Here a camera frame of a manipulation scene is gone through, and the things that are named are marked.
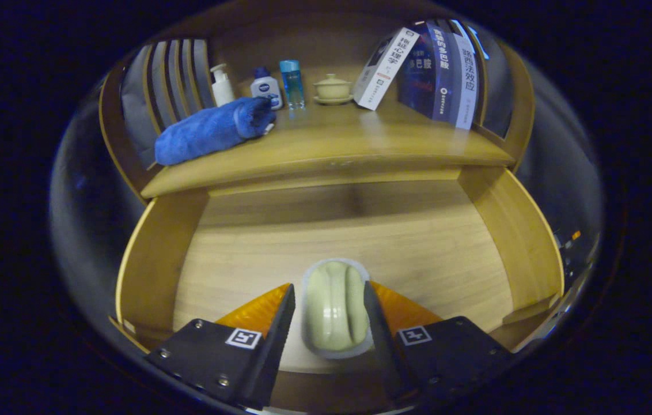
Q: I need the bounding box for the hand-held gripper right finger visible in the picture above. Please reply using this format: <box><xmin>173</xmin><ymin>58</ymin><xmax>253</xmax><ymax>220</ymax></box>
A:
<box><xmin>363</xmin><ymin>281</ymin><xmax>514</xmax><ymax>404</ymax></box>

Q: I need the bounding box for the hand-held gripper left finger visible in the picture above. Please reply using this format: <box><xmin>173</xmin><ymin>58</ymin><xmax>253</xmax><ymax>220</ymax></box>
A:
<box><xmin>145</xmin><ymin>282</ymin><xmax>297</xmax><ymax>411</ymax></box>

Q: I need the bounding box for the pale green scrub brush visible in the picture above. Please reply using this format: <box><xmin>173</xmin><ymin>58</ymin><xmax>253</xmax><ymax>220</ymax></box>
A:
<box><xmin>301</xmin><ymin>258</ymin><xmax>374</xmax><ymax>360</ymax></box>

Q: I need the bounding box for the wooden drawer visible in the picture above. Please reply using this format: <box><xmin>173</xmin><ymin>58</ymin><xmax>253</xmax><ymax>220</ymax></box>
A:
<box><xmin>108</xmin><ymin>166</ymin><xmax>566</xmax><ymax>413</ymax></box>

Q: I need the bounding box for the wooden countertop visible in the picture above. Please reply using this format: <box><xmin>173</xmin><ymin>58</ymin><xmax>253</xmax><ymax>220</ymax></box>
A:
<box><xmin>141</xmin><ymin>101</ymin><xmax>517</xmax><ymax>199</ymax></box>

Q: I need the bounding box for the black device orange tip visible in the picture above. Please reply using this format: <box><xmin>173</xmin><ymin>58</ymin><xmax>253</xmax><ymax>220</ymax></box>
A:
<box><xmin>556</xmin><ymin>229</ymin><xmax>583</xmax><ymax>251</ymax></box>

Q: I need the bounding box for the blue rolled towel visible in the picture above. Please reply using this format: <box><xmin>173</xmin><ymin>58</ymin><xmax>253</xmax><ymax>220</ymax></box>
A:
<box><xmin>154</xmin><ymin>96</ymin><xmax>277</xmax><ymax>167</ymax></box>

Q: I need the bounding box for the beige lidded teacup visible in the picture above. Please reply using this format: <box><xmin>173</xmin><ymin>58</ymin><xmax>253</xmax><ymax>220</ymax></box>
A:
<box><xmin>313</xmin><ymin>73</ymin><xmax>354</xmax><ymax>105</ymax></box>

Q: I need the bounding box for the white bottle blue cap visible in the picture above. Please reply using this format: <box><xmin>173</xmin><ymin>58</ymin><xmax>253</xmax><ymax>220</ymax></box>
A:
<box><xmin>250</xmin><ymin>67</ymin><xmax>283</xmax><ymax>111</ymax></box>

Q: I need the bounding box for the white pump bottle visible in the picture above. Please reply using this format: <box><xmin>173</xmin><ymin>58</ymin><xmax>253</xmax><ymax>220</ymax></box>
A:
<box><xmin>210</xmin><ymin>63</ymin><xmax>236</xmax><ymax>108</ymax></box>

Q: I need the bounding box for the clear blue bottle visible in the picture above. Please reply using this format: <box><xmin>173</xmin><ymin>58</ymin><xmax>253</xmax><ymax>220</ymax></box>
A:
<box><xmin>279</xmin><ymin>59</ymin><xmax>306</xmax><ymax>110</ymax></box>

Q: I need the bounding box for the white book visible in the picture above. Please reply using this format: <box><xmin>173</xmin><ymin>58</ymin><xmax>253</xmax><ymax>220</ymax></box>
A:
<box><xmin>352</xmin><ymin>27</ymin><xmax>420</xmax><ymax>111</ymax></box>

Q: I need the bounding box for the dark blue book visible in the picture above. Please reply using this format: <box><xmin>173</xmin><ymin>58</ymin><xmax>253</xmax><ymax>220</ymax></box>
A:
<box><xmin>398</xmin><ymin>21</ymin><xmax>456</xmax><ymax>122</ymax></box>

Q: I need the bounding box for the pale grey-blue book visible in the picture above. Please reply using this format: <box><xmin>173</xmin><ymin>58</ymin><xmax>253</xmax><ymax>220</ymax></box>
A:
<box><xmin>450</xmin><ymin>20</ymin><xmax>479</xmax><ymax>130</ymax></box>

